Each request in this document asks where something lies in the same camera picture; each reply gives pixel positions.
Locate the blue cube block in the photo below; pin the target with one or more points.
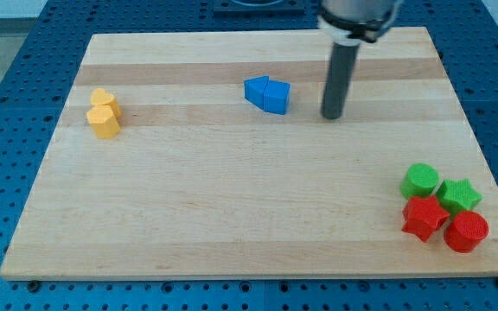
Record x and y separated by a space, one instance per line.
276 97

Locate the wooden board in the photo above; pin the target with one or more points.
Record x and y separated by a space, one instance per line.
202 184

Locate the blue triangle block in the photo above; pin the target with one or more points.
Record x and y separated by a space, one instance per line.
254 90

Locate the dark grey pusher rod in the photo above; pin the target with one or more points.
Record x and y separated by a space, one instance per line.
341 67

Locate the yellow hexagon block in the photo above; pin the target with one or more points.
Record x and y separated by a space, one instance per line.
103 122

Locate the yellow heart block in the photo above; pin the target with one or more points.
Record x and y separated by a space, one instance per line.
101 97

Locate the green cylinder block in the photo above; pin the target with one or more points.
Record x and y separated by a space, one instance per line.
420 180

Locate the red star block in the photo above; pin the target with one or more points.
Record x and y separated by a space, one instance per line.
423 217

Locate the green star block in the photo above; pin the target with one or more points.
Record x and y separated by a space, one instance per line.
457 196

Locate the red cylinder block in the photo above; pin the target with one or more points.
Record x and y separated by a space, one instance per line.
466 231

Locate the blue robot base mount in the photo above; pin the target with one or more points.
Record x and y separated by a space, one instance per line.
258 7

